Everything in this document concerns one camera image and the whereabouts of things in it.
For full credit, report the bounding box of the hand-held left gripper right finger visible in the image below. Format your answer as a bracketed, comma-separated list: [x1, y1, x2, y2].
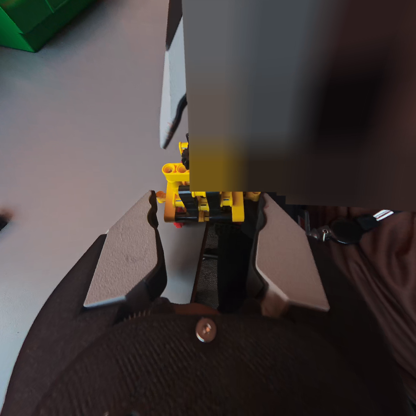
[245, 193, 331, 318]

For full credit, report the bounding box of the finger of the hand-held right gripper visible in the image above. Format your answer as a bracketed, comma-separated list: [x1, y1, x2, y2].
[159, 18, 189, 150]

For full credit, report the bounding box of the clear badge holder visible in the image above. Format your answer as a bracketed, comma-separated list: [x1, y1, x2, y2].
[297, 210, 311, 236]

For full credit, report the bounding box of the black badge reel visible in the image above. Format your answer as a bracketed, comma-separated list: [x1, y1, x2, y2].
[309, 210, 403, 245]

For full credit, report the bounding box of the person's brown shirt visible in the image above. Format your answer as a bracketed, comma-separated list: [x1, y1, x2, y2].
[307, 206, 416, 390]

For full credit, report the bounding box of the green storage bin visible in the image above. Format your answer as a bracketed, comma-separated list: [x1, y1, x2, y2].
[0, 0, 95, 53]

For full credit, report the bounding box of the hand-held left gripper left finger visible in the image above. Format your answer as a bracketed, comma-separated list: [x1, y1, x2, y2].
[83, 189, 168, 309]

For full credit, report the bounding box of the yellow black lego vehicle model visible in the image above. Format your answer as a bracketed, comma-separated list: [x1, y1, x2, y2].
[156, 141, 262, 229]

